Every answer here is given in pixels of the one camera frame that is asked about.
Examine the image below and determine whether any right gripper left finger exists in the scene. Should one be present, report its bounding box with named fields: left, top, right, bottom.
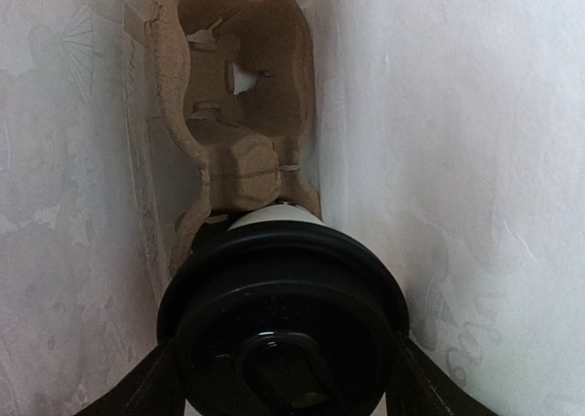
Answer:
left=78, top=339, right=186, bottom=416

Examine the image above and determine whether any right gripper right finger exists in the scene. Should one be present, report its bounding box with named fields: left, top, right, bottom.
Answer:
left=386, top=334, right=496, bottom=416

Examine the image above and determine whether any single white paper cup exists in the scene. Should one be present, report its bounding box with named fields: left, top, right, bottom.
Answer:
left=182, top=201, right=389, bottom=416

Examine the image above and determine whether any white paper takeout bag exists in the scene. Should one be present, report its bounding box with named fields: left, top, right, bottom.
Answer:
left=1, top=0, right=584, bottom=415

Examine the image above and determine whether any brown cardboard cup carrier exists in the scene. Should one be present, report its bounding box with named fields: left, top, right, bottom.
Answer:
left=149, top=0, right=321, bottom=273

